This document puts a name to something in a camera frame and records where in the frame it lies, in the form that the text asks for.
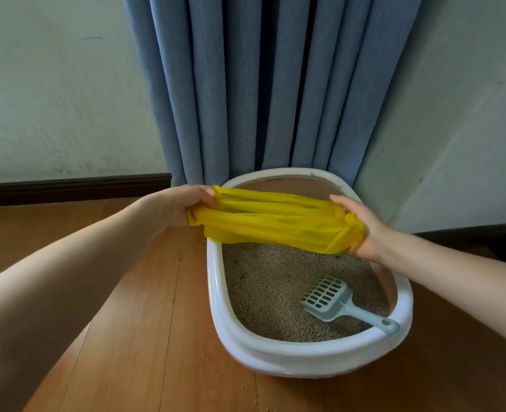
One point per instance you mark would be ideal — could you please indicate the person's left hand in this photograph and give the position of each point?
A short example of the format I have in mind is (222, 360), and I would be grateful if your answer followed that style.
(180, 201)

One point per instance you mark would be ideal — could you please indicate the person's right hand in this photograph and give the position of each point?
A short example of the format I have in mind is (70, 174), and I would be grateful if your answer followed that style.
(373, 235)

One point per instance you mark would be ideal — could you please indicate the light blue litter scoop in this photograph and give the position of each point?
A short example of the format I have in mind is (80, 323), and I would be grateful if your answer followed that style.
(345, 306)

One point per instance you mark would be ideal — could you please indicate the yellow plastic bag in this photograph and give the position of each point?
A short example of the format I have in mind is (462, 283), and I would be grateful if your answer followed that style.
(278, 223)

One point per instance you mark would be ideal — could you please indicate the grey cat litter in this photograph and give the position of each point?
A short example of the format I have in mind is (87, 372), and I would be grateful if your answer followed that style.
(261, 296)

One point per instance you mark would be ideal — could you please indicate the white oval litter box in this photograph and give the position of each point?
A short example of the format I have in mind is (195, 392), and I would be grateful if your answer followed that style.
(278, 356)

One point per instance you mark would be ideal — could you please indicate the person's right forearm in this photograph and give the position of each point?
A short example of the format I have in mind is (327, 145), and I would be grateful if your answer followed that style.
(463, 283)

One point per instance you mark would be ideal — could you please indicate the person's left forearm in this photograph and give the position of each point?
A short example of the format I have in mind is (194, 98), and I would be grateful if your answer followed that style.
(64, 296)

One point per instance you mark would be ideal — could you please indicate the blue curtain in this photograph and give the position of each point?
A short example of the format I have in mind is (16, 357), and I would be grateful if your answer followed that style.
(270, 81)

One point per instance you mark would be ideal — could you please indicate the dark wall baseboard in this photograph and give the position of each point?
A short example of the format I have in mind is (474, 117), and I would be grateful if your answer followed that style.
(64, 190)
(471, 240)

